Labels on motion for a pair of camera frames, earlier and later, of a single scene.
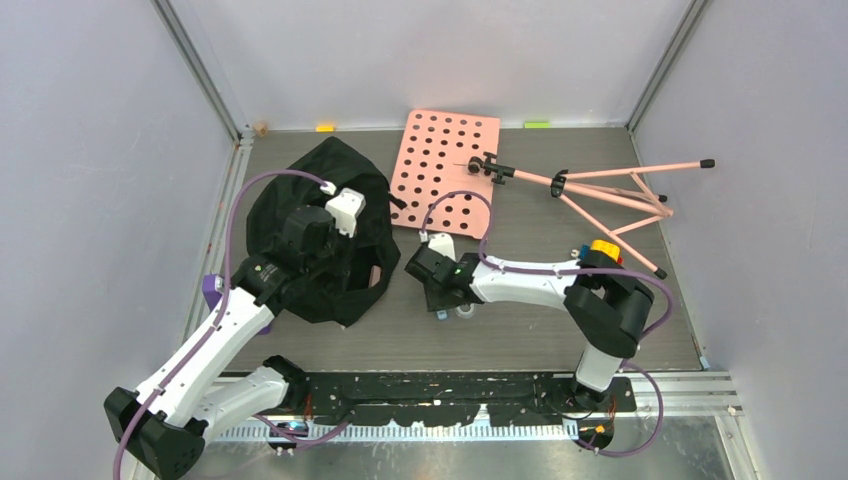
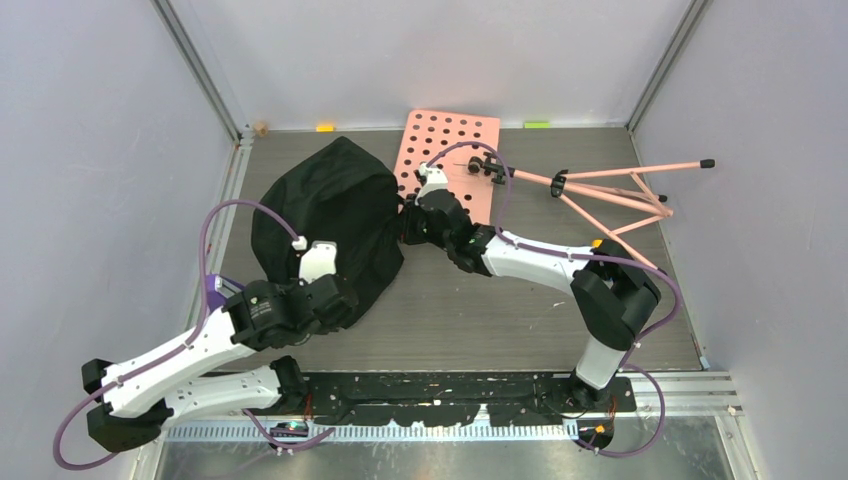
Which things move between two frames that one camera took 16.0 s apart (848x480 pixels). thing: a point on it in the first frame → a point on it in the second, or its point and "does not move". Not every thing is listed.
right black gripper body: x=435 y=300 → x=417 y=228
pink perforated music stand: x=447 y=151 does not move
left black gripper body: x=334 y=256 → x=324 y=329
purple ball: x=212 y=295 does not move
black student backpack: x=312 y=177 does not move
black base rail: x=453 y=398 does not move
